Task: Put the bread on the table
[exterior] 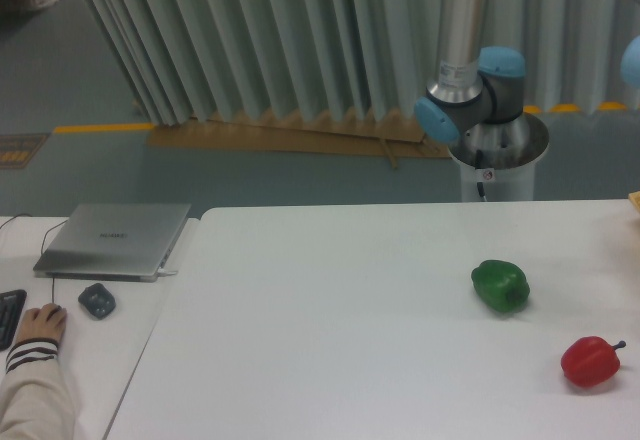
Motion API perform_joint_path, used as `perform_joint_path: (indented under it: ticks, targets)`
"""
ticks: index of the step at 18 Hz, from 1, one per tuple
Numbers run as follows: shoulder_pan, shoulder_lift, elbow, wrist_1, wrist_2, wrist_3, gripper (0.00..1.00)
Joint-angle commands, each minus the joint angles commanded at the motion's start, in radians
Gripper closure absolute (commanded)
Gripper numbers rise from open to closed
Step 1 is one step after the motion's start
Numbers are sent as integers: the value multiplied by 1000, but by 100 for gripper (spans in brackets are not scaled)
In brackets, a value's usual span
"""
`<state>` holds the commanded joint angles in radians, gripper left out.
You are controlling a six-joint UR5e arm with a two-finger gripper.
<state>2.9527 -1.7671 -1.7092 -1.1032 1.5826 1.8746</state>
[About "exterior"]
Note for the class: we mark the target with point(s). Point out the person's right hand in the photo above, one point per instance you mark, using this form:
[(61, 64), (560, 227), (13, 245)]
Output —
[(47, 323)]

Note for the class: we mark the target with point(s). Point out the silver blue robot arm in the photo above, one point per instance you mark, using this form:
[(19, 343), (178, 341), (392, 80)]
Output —
[(495, 57)]

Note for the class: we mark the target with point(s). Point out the cream sleeved forearm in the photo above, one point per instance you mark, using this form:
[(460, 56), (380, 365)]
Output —
[(35, 400)]

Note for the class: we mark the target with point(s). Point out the black keyboard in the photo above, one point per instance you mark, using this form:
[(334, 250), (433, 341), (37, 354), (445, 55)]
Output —
[(12, 303)]

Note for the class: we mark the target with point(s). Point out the black round controller device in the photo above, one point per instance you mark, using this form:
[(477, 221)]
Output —
[(97, 301)]

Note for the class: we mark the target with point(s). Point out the silver closed laptop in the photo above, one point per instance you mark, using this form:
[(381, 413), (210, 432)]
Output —
[(114, 241)]

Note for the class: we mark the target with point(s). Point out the brown cardboard sheet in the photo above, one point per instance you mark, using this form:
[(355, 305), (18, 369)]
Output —
[(393, 137)]

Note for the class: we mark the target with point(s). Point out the grey pleated curtain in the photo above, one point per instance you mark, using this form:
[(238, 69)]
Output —
[(203, 58)]

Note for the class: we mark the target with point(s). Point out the green bell pepper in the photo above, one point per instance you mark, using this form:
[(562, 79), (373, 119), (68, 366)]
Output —
[(501, 285)]

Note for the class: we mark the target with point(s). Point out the red bell pepper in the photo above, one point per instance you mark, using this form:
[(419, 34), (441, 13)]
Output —
[(591, 361)]

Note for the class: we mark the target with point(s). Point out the white laptop cable plug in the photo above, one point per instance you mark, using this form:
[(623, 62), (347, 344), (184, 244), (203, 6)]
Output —
[(165, 273)]

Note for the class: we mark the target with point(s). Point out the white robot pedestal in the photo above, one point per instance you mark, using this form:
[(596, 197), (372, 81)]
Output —
[(496, 175)]

